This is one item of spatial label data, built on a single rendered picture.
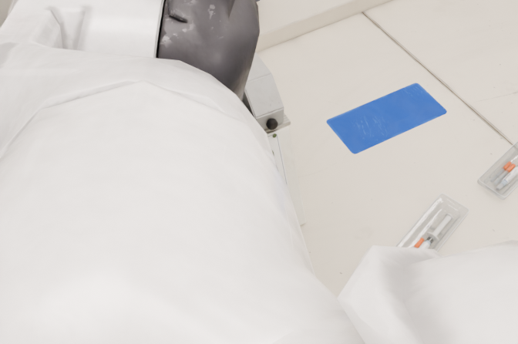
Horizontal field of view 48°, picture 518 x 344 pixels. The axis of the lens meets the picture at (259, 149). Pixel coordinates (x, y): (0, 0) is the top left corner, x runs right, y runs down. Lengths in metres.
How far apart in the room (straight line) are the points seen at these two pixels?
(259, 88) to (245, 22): 0.43
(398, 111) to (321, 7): 0.32
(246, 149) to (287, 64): 1.09
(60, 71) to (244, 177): 0.10
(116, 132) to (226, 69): 0.26
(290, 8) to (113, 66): 1.13
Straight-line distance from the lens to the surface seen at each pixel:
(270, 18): 1.31
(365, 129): 1.15
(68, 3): 0.43
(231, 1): 0.44
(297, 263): 0.16
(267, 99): 0.86
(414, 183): 1.08
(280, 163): 0.92
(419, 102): 1.22
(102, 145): 0.16
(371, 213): 1.03
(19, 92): 0.25
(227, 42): 0.42
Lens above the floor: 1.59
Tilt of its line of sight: 50 degrees down
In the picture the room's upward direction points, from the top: straight up
